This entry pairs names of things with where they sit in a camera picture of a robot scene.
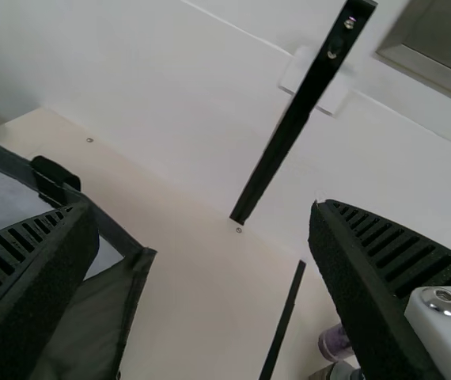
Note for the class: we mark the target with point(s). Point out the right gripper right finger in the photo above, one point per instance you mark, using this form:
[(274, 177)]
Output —
[(376, 285)]

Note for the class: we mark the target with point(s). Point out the black post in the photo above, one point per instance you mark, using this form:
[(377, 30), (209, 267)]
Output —
[(289, 130)]

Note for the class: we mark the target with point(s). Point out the white wall bracket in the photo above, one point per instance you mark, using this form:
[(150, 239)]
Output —
[(289, 79)]

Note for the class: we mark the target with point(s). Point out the black strip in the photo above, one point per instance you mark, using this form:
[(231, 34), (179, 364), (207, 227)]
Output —
[(285, 316)]

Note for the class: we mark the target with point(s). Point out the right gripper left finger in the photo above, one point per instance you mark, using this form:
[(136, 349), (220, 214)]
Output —
[(20, 285)]

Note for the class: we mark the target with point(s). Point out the purple can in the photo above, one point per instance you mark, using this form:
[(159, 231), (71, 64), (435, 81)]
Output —
[(334, 342)]

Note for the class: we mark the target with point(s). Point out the metal framed panel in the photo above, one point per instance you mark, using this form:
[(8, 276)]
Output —
[(439, 47)]

